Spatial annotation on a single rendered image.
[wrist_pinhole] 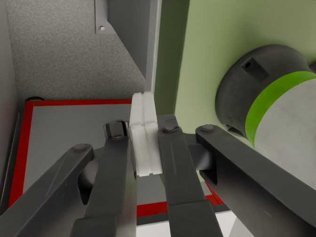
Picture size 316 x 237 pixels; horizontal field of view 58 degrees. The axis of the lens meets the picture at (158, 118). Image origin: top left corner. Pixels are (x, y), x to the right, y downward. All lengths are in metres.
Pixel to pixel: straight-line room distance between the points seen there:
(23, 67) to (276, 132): 1.09
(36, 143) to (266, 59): 0.77
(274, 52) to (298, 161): 0.16
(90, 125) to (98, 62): 0.33
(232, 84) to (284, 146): 0.12
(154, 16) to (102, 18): 0.75
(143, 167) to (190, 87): 0.25
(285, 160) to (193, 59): 0.16
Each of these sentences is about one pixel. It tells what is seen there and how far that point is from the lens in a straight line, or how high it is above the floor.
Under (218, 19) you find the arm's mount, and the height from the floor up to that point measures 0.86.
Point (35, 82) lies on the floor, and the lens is 1.30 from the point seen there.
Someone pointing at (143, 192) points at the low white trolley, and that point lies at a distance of 0.81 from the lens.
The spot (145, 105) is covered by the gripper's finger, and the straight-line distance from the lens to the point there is 0.18.
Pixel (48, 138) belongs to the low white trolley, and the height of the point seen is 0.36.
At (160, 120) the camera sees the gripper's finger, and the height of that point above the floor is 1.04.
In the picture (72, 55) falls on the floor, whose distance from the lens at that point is 1.25.
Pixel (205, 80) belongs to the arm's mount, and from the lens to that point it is 0.40.
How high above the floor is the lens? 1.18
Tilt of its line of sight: 53 degrees down
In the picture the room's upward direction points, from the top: 151 degrees clockwise
